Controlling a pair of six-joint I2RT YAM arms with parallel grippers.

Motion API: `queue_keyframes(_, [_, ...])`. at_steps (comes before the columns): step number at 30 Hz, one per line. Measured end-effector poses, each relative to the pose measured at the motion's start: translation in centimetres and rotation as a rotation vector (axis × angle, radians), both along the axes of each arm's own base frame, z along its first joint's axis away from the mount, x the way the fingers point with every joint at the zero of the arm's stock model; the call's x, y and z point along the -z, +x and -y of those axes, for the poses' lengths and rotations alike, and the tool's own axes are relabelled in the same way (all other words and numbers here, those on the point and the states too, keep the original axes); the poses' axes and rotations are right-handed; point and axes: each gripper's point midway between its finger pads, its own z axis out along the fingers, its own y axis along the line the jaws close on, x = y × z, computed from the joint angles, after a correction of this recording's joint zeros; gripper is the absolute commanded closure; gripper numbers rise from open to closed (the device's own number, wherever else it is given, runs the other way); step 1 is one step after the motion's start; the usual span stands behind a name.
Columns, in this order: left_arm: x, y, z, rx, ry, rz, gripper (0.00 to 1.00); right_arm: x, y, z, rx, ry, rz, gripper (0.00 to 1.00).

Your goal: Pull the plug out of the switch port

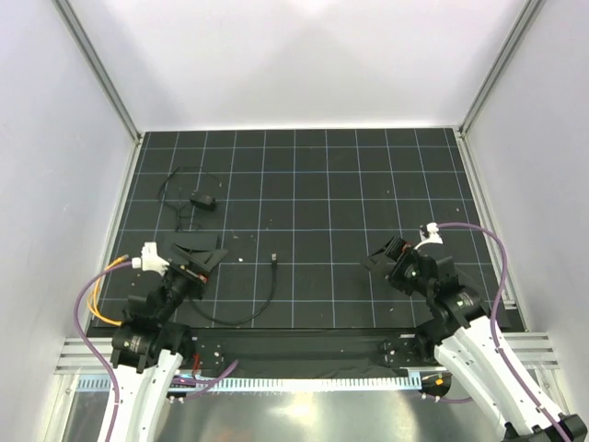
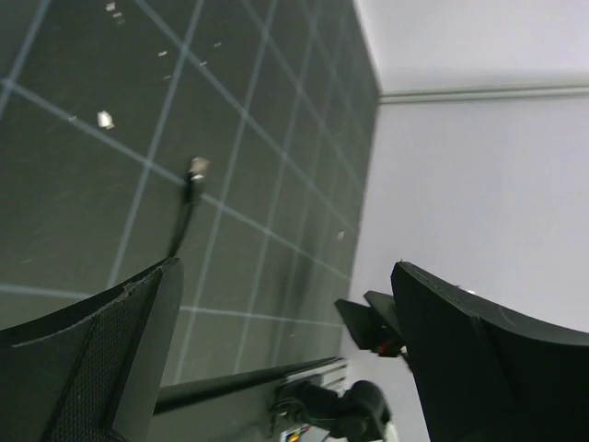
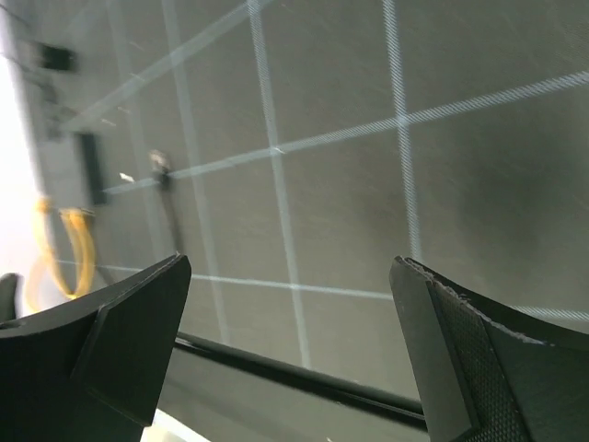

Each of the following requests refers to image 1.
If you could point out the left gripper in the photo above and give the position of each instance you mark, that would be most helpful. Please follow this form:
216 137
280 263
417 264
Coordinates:
208 259

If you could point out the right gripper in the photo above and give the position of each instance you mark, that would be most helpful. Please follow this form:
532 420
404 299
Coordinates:
379 259

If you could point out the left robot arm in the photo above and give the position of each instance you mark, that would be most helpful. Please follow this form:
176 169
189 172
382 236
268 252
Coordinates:
148 347

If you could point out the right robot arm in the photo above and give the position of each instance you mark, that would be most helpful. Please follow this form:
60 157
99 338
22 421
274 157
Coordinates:
462 338

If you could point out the black power adapter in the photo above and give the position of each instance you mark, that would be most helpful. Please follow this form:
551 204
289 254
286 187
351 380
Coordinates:
203 202

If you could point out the black grid mat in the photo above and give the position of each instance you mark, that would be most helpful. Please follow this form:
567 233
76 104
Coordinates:
297 211

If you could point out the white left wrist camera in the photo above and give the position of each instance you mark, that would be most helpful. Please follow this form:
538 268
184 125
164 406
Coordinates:
149 260

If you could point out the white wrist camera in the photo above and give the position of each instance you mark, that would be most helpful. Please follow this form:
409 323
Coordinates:
149 260
429 234

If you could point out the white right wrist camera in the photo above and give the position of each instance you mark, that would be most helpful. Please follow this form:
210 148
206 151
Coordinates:
429 234

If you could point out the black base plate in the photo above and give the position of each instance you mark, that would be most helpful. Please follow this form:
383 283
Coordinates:
309 353

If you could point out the aluminium frame rail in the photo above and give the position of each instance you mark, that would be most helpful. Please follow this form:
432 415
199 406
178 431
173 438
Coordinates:
534 350

